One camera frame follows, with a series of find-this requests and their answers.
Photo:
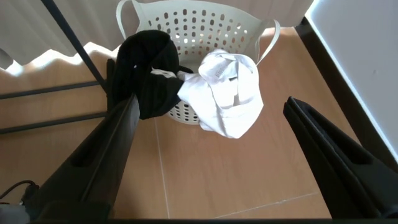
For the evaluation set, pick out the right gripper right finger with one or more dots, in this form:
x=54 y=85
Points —
x=342 y=168

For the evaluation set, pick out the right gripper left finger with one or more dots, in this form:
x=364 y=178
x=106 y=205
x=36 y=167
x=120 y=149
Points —
x=93 y=161

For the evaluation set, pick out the black shorts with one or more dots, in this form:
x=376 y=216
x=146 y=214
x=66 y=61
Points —
x=143 y=62

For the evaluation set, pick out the black clothes rack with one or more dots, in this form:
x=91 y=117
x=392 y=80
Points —
x=68 y=31

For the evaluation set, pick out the white laundry basket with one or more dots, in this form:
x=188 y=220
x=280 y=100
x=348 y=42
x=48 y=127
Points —
x=199 y=12

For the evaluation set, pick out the white garment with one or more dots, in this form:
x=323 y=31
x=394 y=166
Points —
x=227 y=102

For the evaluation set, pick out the beige curtain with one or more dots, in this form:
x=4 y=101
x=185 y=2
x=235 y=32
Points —
x=31 y=31

